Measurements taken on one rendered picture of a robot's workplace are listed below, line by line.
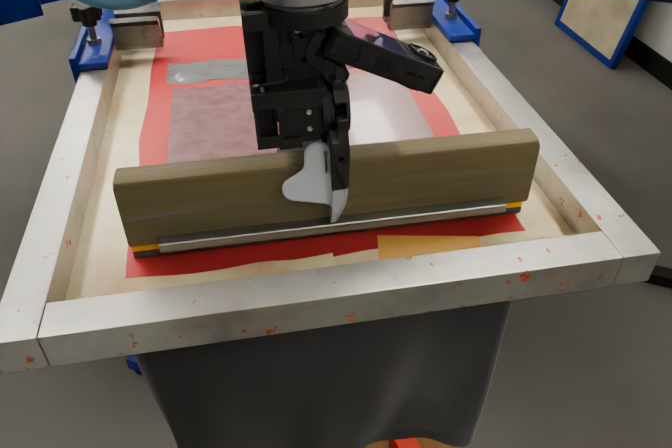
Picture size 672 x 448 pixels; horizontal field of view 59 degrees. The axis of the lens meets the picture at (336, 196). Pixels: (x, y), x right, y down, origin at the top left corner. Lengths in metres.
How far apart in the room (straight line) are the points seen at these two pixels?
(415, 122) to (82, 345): 0.50
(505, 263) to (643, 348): 1.39
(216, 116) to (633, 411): 1.34
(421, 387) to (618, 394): 1.01
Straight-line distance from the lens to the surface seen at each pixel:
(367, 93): 0.88
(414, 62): 0.52
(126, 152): 0.79
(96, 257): 0.64
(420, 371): 0.82
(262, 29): 0.48
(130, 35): 1.00
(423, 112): 0.84
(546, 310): 1.92
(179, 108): 0.87
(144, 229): 0.59
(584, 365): 1.83
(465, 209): 0.61
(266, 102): 0.49
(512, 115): 0.78
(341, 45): 0.50
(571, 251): 0.59
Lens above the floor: 1.37
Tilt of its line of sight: 38 degrees down
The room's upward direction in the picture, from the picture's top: straight up
